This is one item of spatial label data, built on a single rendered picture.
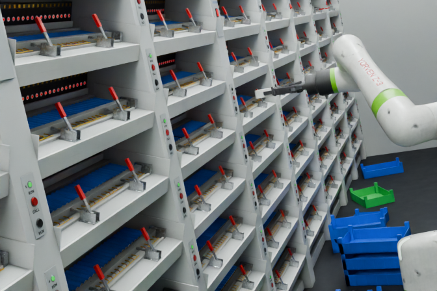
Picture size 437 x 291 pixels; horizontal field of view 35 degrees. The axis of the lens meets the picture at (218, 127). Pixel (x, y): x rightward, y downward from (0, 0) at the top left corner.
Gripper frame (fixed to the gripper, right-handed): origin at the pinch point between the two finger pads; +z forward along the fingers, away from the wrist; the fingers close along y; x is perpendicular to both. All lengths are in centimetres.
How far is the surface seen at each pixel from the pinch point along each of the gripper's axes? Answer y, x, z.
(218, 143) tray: -28.1, -11.8, 12.0
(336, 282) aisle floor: 69, -104, 2
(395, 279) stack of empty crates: 60, -101, -27
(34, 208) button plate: -141, -1, 11
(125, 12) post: -75, 35, 14
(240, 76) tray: 15.2, 7.0, 12.4
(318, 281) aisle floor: 72, -104, 11
